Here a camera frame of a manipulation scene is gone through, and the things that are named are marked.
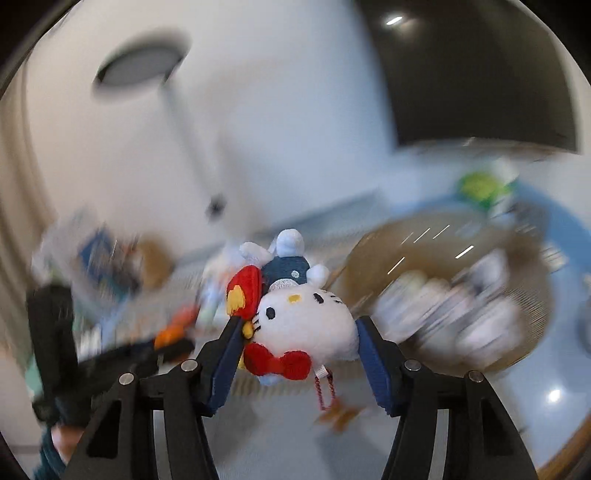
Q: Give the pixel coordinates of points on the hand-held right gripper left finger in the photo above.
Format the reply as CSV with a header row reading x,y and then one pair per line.
x,y
226,369

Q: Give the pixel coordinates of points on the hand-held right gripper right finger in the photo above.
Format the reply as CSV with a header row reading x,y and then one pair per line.
x,y
381,374

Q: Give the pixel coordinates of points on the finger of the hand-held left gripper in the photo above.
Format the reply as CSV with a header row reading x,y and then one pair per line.
x,y
134,357

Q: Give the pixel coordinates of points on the orange carrot plush toy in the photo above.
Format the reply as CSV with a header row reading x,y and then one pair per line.
x,y
173,332

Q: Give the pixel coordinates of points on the cream plush toy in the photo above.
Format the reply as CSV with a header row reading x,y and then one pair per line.
x,y
415,314

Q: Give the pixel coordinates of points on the white cat plush toy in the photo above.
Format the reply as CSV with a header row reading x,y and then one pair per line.
x,y
304,323

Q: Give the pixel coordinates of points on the pale green plush toy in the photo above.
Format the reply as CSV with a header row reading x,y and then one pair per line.
x,y
413,282

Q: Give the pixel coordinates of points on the pale pink plush toy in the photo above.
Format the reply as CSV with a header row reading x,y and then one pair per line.
x,y
489,314

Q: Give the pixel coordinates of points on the brown woven bowl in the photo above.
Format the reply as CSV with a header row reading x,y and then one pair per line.
x,y
392,244

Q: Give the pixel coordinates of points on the person's left forearm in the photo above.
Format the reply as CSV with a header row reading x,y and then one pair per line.
x,y
51,461

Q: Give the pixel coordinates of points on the black mesh pen holder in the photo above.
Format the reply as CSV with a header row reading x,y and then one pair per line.
x,y
127,272

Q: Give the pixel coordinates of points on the patterned woven table mat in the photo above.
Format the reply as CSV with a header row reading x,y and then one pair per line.
x,y
286,443

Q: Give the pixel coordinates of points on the bamboo pen holder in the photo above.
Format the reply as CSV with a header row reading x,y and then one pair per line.
x,y
154,258

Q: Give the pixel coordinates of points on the green and white packet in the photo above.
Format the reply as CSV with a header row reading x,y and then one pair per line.
x,y
478,187

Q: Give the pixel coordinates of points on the white desk lamp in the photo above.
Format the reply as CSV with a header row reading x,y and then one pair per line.
x,y
182,124

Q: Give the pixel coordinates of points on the black computer monitor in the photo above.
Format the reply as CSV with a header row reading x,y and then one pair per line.
x,y
461,83

